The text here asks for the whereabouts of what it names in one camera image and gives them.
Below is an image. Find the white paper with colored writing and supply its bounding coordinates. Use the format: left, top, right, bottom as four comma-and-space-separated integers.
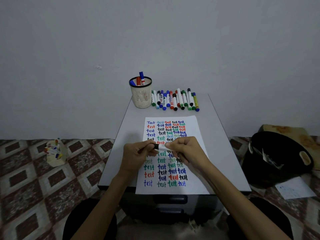
135, 115, 210, 195

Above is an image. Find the black capped thick white marker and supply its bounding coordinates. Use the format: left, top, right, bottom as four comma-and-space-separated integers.
154, 143, 175, 152

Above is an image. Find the black plastic bucket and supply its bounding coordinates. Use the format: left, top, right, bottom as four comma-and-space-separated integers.
242, 131, 314, 189

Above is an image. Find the person's left hand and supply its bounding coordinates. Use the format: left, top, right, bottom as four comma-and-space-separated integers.
119, 140, 159, 176

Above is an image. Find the person's left leg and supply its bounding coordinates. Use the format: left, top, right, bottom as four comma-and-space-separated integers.
62, 198, 117, 240

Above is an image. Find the row of colored markers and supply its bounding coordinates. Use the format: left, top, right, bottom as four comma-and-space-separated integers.
151, 88, 200, 112

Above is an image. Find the person's leg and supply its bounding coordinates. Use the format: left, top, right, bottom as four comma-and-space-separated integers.
62, 198, 117, 240
226, 197, 294, 240

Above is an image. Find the yellow floral cushion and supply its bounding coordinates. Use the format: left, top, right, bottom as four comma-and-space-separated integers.
259, 124, 320, 170

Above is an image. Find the person's right forearm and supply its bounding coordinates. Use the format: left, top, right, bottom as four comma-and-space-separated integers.
200, 162, 292, 240

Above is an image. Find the white sheet with faint marks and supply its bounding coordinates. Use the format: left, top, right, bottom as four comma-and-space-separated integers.
275, 176, 317, 200

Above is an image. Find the grey drawer cabinet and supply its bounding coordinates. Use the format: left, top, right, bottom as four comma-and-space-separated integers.
98, 93, 252, 223

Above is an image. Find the beige mesh cup black rim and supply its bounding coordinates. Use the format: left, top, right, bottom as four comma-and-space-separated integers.
129, 76, 152, 109

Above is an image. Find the beige fuzzy cloth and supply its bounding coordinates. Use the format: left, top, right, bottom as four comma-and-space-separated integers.
116, 220, 230, 240

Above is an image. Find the person's right hand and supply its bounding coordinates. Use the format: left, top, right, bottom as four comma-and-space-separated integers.
165, 136, 213, 173

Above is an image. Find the person's left forearm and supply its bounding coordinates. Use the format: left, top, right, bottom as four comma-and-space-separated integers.
71, 170, 133, 240

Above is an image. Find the person's right leg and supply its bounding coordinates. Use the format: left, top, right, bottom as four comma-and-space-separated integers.
226, 197, 294, 240

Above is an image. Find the small cream box of pens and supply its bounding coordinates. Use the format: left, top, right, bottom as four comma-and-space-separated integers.
44, 138, 67, 168

